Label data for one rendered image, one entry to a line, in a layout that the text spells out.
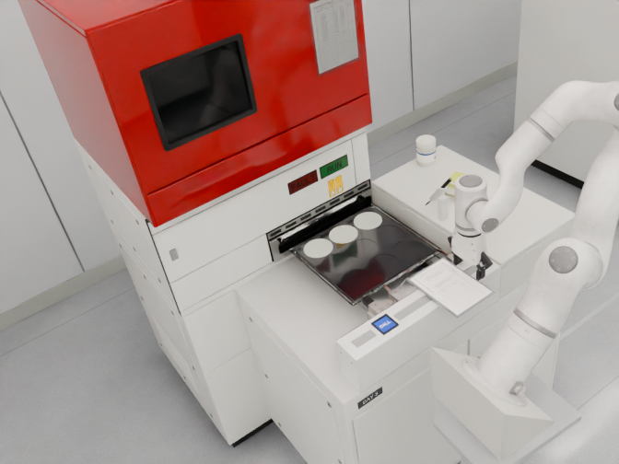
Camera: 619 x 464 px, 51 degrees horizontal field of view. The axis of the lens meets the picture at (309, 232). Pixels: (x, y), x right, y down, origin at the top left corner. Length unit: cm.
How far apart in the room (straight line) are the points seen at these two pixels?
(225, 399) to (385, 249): 86
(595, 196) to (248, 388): 150
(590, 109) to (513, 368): 66
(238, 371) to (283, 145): 92
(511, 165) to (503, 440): 69
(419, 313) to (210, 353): 84
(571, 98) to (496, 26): 322
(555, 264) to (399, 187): 88
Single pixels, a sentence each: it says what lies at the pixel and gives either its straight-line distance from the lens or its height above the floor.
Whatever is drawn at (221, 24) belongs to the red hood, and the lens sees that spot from 181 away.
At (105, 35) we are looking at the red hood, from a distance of 169.
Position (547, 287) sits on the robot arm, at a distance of 167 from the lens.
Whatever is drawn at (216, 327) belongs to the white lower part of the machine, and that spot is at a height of 70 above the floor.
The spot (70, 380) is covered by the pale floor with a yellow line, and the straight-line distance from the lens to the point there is 340.
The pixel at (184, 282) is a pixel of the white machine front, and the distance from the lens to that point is 215.
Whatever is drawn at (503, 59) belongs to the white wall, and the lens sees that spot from 516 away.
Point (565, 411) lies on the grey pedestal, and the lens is 189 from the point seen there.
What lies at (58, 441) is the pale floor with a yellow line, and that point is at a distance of 319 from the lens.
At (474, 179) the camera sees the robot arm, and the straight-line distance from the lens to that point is 182.
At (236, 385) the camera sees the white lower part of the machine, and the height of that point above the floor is 38.
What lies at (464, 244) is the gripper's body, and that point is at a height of 109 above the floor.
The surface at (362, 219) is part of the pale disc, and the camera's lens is 233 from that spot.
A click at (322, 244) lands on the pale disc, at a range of 224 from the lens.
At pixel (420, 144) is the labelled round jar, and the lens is 242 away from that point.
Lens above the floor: 232
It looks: 38 degrees down
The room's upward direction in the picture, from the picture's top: 10 degrees counter-clockwise
